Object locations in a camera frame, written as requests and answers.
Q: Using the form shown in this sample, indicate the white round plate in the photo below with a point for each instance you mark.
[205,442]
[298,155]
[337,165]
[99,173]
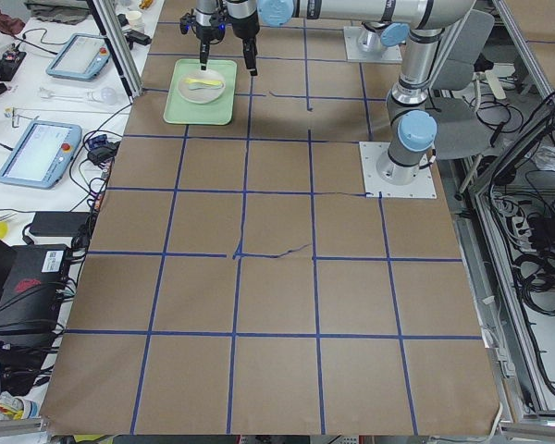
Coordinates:
[200,97]

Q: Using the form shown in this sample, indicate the light green tray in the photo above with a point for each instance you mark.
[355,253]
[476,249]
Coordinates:
[219,112]

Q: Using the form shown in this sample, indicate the paper cup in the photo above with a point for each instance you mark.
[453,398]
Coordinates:
[134,18]

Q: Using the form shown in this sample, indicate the grey office chair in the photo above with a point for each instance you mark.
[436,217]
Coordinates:
[460,134]

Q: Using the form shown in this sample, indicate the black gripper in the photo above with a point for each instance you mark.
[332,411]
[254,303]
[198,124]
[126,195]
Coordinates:
[205,31]
[243,20]

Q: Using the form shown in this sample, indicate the white light bulb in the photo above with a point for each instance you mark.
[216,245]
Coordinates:
[106,96]

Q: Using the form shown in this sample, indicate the yellow plastic fork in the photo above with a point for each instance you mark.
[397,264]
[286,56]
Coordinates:
[191,80]

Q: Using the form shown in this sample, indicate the teach pendant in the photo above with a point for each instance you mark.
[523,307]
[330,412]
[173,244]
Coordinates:
[42,154]
[81,58]

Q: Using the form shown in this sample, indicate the pale green plastic spoon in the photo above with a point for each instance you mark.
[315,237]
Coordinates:
[206,86]

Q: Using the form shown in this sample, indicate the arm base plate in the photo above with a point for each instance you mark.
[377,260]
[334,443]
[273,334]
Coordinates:
[385,179]
[364,46]

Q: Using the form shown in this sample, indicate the diagonal aluminium frame post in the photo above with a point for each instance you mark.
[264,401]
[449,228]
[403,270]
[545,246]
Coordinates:
[105,17]

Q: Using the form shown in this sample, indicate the flat black power supply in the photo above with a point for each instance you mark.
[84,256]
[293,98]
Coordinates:
[58,223]

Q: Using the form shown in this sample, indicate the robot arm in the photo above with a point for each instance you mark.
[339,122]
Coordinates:
[426,20]
[206,6]

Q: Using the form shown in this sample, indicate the far teach pendant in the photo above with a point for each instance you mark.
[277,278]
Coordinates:
[81,58]

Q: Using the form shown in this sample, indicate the black laptop computer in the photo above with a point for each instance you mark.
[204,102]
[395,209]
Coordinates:
[31,279]

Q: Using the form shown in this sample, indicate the near teach pendant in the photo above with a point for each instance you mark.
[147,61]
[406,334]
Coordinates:
[42,154]

